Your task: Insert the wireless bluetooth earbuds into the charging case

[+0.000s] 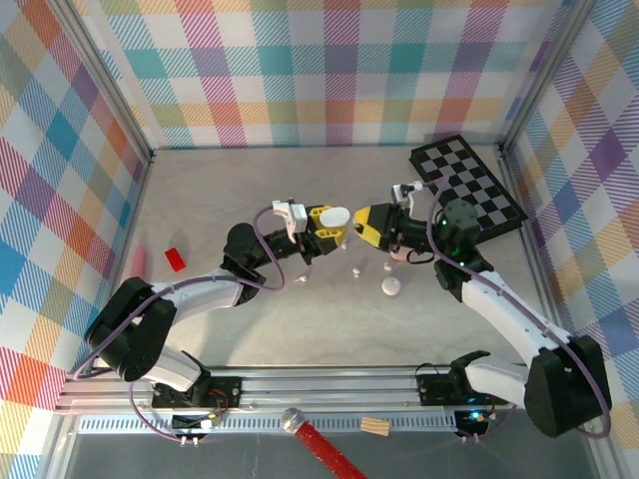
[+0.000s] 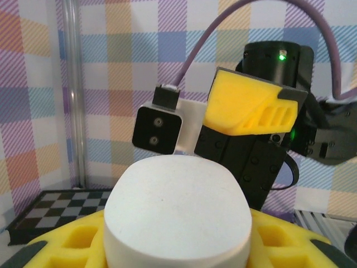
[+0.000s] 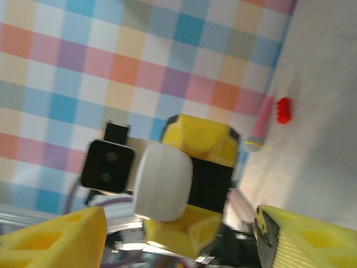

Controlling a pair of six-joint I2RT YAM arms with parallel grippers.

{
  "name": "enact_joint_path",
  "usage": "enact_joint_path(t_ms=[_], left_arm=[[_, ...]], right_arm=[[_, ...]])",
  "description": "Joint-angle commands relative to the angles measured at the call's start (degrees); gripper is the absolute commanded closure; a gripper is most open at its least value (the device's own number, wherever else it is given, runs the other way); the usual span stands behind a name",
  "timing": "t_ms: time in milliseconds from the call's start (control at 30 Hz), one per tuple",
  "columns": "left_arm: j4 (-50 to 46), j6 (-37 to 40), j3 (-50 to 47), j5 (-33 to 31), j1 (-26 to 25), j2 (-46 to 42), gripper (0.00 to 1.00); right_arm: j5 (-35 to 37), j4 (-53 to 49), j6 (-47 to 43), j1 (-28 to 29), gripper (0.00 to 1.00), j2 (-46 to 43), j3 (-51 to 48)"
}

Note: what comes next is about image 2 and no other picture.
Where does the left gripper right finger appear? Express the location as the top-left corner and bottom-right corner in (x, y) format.
(247, 209), (357, 268)

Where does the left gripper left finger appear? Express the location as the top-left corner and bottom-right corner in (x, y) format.
(5, 209), (108, 268)

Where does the white oval earbud case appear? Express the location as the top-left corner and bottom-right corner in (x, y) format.
(103, 155), (253, 268)

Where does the black checkered chessboard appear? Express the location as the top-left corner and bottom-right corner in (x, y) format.
(5, 189), (112, 246)

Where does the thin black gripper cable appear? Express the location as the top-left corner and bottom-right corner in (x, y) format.
(269, 157), (300, 191)

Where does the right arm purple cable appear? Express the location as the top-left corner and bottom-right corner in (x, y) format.
(172, 0), (357, 101)

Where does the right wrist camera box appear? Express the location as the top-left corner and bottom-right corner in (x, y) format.
(132, 83), (208, 156)

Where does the aluminium corner post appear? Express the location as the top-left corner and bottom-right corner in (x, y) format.
(61, 0), (88, 190)

